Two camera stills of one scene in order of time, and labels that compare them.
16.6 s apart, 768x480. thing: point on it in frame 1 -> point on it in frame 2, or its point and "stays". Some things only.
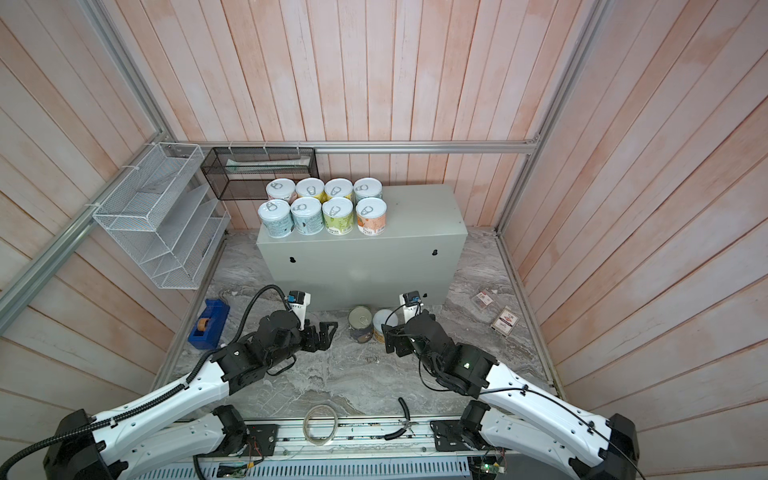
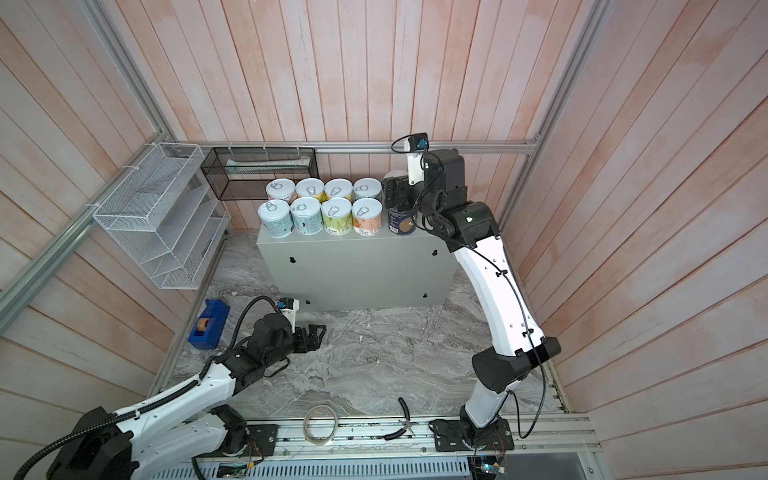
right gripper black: x=400 y=332 -> x=400 y=189
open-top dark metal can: x=361 y=323 -> x=401 y=222
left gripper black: x=311 y=331 stays
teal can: x=367 y=188 stays
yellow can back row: x=379 y=319 -> x=396 y=173
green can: x=338 y=215 stays
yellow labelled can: x=310 y=187 stays
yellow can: x=339 y=188 stays
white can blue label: x=281 y=188 stays
